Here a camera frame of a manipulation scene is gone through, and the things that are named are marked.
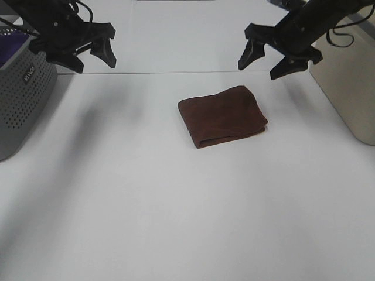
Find purple cloth in basket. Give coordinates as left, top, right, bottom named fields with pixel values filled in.
left=1, top=31, right=30, bottom=71

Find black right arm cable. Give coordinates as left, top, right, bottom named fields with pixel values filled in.
left=325, top=2, right=375, bottom=49

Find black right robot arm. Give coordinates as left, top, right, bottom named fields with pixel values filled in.
left=237, top=1, right=374, bottom=80

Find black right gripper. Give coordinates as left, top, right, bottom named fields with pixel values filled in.
left=237, top=19, right=323, bottom=80

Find brown towel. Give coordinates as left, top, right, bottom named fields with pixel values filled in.
left=178, top=85, right=268, bottom=149

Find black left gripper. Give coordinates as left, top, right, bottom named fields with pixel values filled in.
left=29, top=19, right=117, bottom=73

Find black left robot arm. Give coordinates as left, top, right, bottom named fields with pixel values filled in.
left=5, top=1, right=117, bottom=74

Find beige plastic bin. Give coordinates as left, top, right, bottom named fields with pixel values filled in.
left=310, top=19, right=374, bottom=145

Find grey perforated laundry basket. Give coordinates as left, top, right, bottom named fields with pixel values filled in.
left=1, top=25, right=57, bottom=160

